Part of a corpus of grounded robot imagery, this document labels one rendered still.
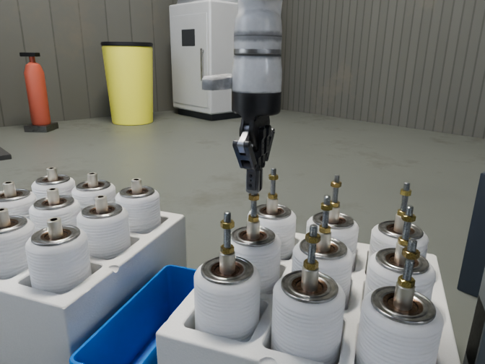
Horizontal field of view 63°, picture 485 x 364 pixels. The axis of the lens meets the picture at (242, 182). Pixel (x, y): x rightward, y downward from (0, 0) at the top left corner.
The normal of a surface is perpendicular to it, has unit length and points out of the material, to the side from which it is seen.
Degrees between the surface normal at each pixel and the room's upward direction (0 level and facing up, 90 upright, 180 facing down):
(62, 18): 90
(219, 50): 90
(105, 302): 90
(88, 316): 90
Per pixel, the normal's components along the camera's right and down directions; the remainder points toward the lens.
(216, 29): 0.67, 0.24
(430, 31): -0.74, 0.20
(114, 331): 0.95, 0.07
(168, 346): -0.34, 0.29
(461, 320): 0.01, -0.95
